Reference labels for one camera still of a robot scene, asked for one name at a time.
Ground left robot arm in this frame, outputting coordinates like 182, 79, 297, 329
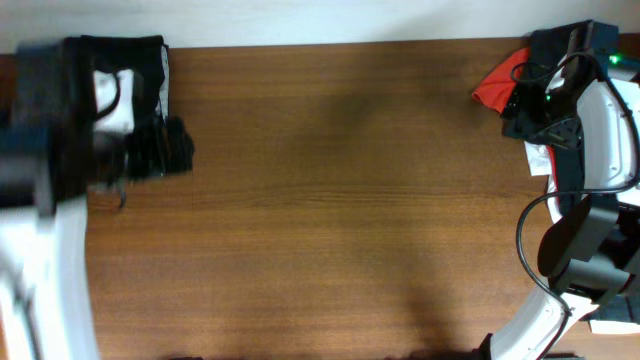
1, 37, 135, 359

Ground red orange garment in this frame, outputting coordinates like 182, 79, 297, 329
472, 48, 530, 113

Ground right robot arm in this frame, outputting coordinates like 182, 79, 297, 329
473, 20, 639, 360

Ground black shirt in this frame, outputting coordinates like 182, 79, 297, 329
66, 35, 195, 181

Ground black garment with white stripes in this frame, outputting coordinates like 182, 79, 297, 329
511, 20, 619, 215

